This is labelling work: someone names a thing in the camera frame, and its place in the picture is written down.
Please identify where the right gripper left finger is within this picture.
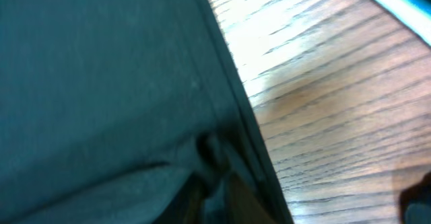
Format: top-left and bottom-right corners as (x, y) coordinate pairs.
(161, 174), (207, 224)

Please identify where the black garment with white logo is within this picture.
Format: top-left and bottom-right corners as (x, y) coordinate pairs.
(399, 172), (430, 224)

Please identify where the black t-shirt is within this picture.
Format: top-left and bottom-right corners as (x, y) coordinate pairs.
(1, 0), (292, 223)

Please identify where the light blue t-shirt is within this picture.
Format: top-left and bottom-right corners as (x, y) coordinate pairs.
(375, 0), (430, 46)

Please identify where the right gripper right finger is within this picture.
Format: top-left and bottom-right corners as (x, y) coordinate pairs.
(226, 174), (276, 224)

